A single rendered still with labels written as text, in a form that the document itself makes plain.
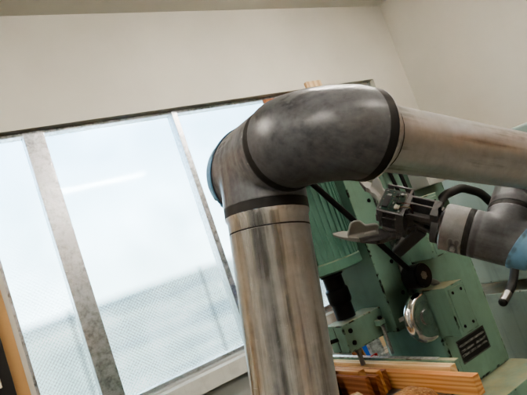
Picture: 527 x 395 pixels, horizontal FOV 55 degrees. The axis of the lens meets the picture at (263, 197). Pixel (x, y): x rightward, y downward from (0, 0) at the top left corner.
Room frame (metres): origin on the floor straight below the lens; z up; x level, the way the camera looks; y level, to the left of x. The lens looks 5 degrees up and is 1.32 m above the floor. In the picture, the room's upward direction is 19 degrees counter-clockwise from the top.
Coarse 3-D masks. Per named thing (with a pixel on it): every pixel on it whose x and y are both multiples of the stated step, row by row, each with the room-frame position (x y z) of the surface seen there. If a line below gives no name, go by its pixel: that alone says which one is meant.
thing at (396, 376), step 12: (396, 372) 1.20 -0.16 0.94; (408, 372) 1.17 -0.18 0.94; (420, 372) 1.14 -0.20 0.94; (432, 372) 1.11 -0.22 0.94; (444, 372) 1.09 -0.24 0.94; (456, 372) 1.07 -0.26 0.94; (468, 372) 1.05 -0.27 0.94; (396, 384) 1.21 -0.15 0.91; (408, 384) 1.17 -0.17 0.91; (420, 384) 1.14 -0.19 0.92; (432, 384) 1.11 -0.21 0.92; (444, 384) 1.08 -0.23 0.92; (456, 384) 1.06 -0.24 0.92; (468, 384) 1.03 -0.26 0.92; (480, 384) 1.03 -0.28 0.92
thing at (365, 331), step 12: (360, 312) 1.33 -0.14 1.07; (372, 312) 1.30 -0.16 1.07; (336, 324) 1.28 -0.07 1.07; (348, 324) 1.26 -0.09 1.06; (360, 324) 1.28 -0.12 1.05; (372, 324) 1.30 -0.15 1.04; (384, 324) 1.32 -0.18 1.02; (336, 336) 1.27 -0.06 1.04; (348, 336) 1.25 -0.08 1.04; (360, 336) 1.27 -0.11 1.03; (372, 336) 1.29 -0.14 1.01; (336, 348) 1.29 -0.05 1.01; (348, 348) 1.25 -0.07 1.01; (360, 348) 1.30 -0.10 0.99
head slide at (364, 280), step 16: (352, 192) 1.30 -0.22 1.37; (352, 208) 1.29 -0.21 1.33; (368, 208) 1.32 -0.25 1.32; (368, 256) 1.30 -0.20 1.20; (384, 256) 1.31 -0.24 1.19; (352, 272) 1.37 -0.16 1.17; (368, 272) 1.32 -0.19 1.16; (384, 272) 1.30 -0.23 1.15; (400, 272) 1.33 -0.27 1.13; (352, 288) 1.39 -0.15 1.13; (368, 288) 1.33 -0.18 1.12; (384, 288) 1.29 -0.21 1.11; (400, 288) 1.32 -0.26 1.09; (352, 304) 1.41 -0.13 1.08; (368, 304) 1.35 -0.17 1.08; (384, 304) 1.30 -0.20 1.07; (400, 304) 1.31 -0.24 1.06
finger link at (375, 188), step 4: (376, 180) 1.05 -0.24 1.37; (360, 184) 1.11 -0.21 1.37; (364, 184) 1.10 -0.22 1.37; (368, 184) 1.09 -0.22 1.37; (372, 184) 1.08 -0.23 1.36; (376, 184) 1.06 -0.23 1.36; (380, 184) 1.04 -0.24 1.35; (364, 188) 1.10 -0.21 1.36; (368, 188) 1.09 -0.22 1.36; (372, 188) 1.09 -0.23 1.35; (376, 188) 1.07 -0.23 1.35; (380, 188) 1.05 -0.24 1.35; (368, 192) 1.10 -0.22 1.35; (372, 192) 1.08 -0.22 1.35; (376, 192) 1.08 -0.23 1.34; (380, 192) 1.06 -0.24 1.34; (372, 196) 1.09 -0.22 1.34; (376, 196) 1.07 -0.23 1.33; (380, 196) 1.07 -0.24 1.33
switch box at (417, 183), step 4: (408, 176) 1.35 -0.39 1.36; (412, 176) 1.34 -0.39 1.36; (416, 176) 1.33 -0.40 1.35; (420, 176) 1.32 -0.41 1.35; (412, 180) 1.35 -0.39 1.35; (416, 180) 1.33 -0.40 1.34; (420, 180) 1.32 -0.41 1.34; (424, 180) 1.31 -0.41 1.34; (428, 180) 1.31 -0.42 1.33; (432, 180) 1.31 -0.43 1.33; (436, 180) 1.32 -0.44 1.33; (440, 180) 1.33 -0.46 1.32; (412, 184) 1.35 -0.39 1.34; (416, 184) 1.34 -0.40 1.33; (420, 184) 1.33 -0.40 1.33; (424, 184) 1.32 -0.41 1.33; (428, 184) 1.31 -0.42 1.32; (432, 184) 1.32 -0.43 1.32; (416, 188) 1.34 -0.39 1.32; (420, 188) 1.34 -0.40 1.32
